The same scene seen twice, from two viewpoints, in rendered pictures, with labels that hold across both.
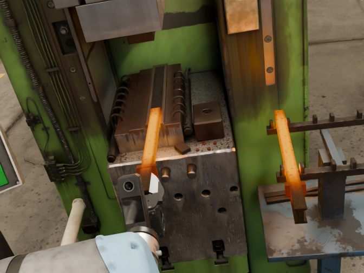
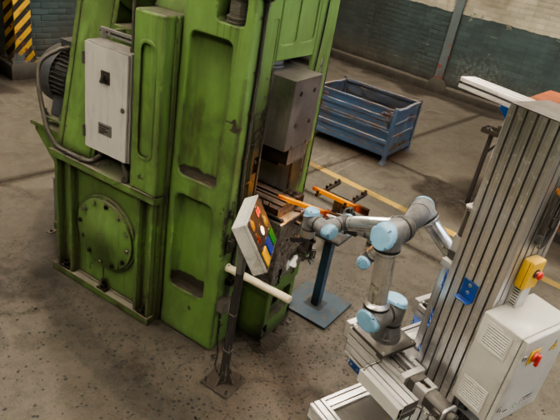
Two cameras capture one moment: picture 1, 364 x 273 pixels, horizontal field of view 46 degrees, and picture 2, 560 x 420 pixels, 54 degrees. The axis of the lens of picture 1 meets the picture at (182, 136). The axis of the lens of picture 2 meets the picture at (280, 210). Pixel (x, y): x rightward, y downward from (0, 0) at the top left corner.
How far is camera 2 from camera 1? 2.99 m
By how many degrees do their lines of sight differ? 58
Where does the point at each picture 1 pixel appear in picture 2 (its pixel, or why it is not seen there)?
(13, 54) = (237, 177)
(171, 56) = not seen: hidden behind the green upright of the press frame
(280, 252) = (339, 241)
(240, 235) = not seen: hidden behind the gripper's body
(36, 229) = (88, 350)
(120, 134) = (279, 209)
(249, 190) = not seen: hidden behind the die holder
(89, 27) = (288, 158)
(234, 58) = (294, 167)
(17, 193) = (15, 342)
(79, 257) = (423, 199)
